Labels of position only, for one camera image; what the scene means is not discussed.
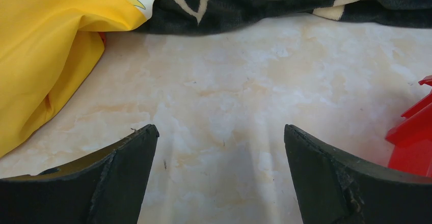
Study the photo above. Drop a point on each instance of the black floral pillow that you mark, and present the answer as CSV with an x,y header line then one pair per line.
x,y
202,17

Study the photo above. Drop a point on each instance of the red plastic bin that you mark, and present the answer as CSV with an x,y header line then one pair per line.
x,y
412,140

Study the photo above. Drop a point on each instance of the yellow and white cloth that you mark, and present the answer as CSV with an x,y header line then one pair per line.
x,y
48,48

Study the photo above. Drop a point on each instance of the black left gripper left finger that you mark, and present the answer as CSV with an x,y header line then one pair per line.
x,y
106,186

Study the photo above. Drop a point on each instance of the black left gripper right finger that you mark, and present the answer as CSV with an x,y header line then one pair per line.
x,y
333,186

